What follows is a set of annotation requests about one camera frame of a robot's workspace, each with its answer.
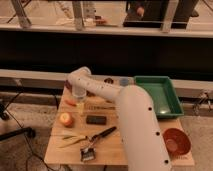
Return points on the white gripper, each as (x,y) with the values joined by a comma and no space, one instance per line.
(79,95)

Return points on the orange red pepper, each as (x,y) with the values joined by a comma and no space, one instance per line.
(71,103)

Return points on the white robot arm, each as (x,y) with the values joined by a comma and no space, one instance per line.
(141,136)

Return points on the metal cup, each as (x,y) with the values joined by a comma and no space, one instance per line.
(124,82)

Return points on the black rectangular block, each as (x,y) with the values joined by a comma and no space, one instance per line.
(98,120)

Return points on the red yellow apple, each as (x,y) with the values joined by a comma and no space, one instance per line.
(66,119)

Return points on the wooden board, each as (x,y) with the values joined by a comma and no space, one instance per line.
(108,150)

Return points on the purple bowl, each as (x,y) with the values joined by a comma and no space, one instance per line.
(68,86)

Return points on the dark brown pinecone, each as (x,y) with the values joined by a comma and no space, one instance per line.
(109,80)

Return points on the green plastic bin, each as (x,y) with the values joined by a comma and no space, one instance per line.
(165,99)

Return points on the red brown bowl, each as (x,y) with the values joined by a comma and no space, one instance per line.
(176,141)

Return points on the black handled brush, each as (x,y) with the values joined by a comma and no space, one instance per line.
(88,152)

